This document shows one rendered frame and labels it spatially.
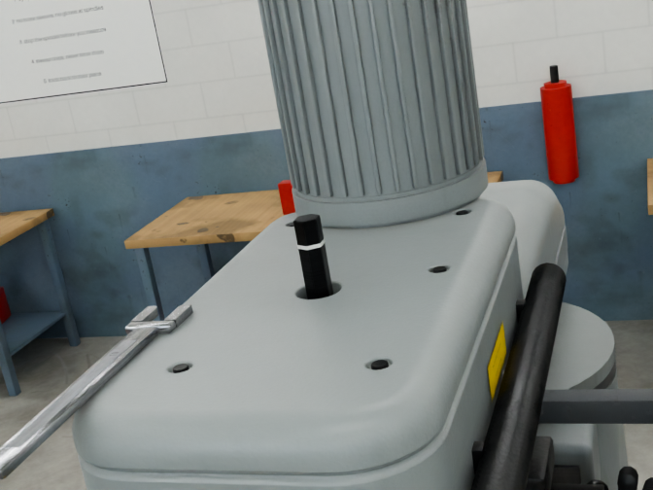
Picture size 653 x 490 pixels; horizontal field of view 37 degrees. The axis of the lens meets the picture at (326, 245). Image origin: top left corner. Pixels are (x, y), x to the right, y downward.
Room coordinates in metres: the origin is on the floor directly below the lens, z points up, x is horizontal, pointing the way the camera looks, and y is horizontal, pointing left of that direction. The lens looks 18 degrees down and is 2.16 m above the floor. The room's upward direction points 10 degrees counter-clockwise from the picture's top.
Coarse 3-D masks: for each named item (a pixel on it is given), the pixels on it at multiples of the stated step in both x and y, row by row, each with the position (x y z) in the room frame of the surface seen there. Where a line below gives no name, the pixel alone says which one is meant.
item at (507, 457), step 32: (544, 288) 0.86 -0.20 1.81; (544, 320) 0.79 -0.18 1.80; (512, 352) 0.74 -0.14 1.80; (544, 352) 0.74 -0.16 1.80; (512, 384) 0.68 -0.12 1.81; (544, 384) 0.70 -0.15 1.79; (512, 416) 0.63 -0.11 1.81; (480, 448) 0.59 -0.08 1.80; (512, 448) 0.59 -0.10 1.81; (480, 480) 0.56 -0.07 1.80; (512, 480) 0.55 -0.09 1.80
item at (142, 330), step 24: (144, 312) 0.73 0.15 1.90; (192, 312) 0.73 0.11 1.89; (144, 336) 0.68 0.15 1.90; (120, 360) 0.64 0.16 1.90; (72, 384) 0.61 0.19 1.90; (96, 384) 0.61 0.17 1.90; (48, 408) 0.58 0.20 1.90; (72, 408) 0.58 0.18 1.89; (24, 432) 0.55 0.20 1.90; (48, 432) 0.55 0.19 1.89; (0, 456) 0.52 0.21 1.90; (24, 456) 0.53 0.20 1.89
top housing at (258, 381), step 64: (256, 256) 0.85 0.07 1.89; (384, 256) 0.79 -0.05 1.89; (448, 256) 0.76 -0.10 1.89; (512, 256) 0.85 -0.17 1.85; (192, 320) 0.71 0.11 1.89; (256, 320) 0.69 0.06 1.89; (320, 320) 0.67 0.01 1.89; (384, 320) 0.65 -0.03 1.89; (448, 320) 0.63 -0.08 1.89; (512, 320) 0.81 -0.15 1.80; (128, 384) 0.61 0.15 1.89; (192, 384) 0.59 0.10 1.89; (256, 384) 0.58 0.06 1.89; (320, 384) 0.56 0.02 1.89; (384, 384) 0.54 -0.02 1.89; (448, 384) 0.56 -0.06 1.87; (128, 448) 0.55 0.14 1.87; (192, 448) 0.53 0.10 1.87; (256, 448) 0.52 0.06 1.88; (320, 448) 0.50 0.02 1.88; (384, 448) 0.50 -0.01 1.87; (448, 448) 0.54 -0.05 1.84
